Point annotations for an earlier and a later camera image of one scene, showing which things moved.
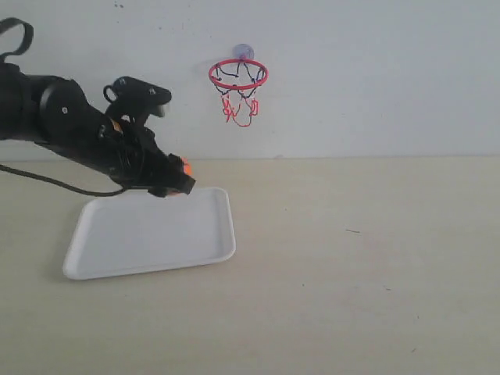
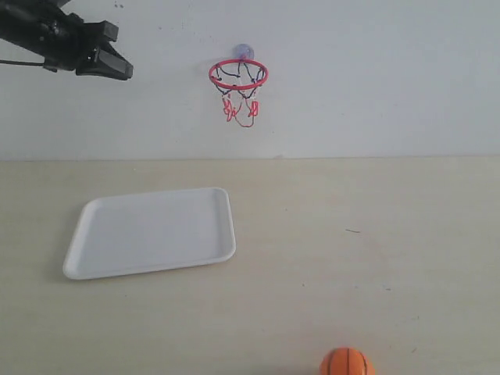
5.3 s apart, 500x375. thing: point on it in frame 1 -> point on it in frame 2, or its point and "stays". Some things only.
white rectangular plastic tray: (141, 233) stays
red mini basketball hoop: (236, 80) stays
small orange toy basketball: (188, 170) -> (345, 361)
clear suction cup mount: (243, 51) stays
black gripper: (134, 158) -> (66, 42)
